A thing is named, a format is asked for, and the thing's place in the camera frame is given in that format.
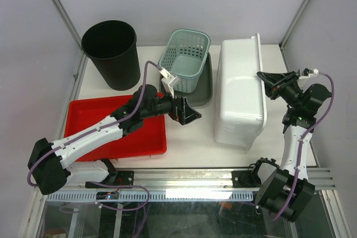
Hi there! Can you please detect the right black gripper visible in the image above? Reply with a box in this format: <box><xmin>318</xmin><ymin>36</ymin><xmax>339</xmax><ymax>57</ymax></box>
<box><xmin>254</xmin><ymin>71</ymin><xmax>302</xmax><ymax>109</ymax></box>

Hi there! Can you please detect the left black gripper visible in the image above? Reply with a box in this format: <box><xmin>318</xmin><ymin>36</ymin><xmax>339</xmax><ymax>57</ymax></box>
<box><xmin>142</xmin><ymin>85</ymin><xmax>201</xmax><ymax>125</ymax></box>

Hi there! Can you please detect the dark grey plastic tray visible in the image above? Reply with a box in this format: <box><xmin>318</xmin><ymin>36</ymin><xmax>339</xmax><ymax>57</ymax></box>
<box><xmin>174</xmin><ymin>53</ymin><xmax>213</xmax><ymax>107</ymax></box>

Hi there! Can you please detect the large white plastic tub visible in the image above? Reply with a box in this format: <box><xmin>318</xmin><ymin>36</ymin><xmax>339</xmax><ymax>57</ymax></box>
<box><xmin>214</xmin><ymin>33</ymin><xmax>267</xmax><ymax>150</ymax></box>

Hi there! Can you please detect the teal perforated plastic basket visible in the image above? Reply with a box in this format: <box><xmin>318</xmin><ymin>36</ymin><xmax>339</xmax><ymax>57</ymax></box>
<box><xmin>158</xmin><ymin>28</ymin><xmax>211</xmax><ymax>94</ymax></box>

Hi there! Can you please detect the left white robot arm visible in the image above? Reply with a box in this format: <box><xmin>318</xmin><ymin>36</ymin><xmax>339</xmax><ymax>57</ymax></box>
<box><xmin>27</xmin><ymin>84</ymin><xmax>202</xmax><ymax>195</ymax></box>

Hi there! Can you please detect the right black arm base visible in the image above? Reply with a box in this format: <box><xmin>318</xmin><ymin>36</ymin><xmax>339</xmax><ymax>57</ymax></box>
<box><xmin>231</xmin><ymin>171</ymin><xmax>260</xmax><ymax>188</ymax></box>

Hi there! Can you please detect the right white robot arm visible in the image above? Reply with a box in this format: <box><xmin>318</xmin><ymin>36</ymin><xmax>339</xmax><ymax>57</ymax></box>
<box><xmin>249</xmin><ymin>69</ymin><xmax>335</xmax><ymax>222</ymax></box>

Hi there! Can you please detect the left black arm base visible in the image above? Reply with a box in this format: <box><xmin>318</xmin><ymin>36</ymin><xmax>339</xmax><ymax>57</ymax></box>
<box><xmin>85</xmin><ymin>159</ymin><xmax>134</xmax><ymax>188</ymax></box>

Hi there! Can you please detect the red plastic tray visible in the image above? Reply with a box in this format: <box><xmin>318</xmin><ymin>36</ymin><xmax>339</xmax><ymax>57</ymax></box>
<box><xmin>64</xmin><ymin>95</ymin><xmax>167</xmax><ymax>162</ymax></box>

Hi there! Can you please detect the black round plastic bin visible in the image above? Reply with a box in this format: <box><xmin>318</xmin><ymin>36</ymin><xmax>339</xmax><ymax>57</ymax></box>
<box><xmin>81</xmin><ymin>20</ymin><xmax>141</xmax><ymax>91</ymax></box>

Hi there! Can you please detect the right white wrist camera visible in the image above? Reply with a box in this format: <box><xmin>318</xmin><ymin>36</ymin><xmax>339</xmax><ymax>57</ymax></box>
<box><xmin>297</xmin><ymin>68</ymin><xmax>319</xmax><ymax>80</ymax></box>

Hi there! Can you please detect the white slotted cable duct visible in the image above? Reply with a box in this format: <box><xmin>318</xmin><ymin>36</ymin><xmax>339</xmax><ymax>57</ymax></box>
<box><xmin>47</xmin><ymin>189</ymin><xmax>254</xmax><ymax>203</ymax></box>

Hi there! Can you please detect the aluminium mounting rail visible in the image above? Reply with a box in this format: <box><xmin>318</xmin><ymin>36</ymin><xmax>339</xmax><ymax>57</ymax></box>
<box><xmin>66</xmin><ymin>167</ymin><xmax>332</xmax><ymax>191</ymax></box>

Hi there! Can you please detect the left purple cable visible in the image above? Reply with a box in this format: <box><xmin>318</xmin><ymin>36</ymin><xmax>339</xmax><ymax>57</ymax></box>
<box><xmin>26</xmin><ymin>60</ymin><xmax>164</xmax><ymax>188</ymax></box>

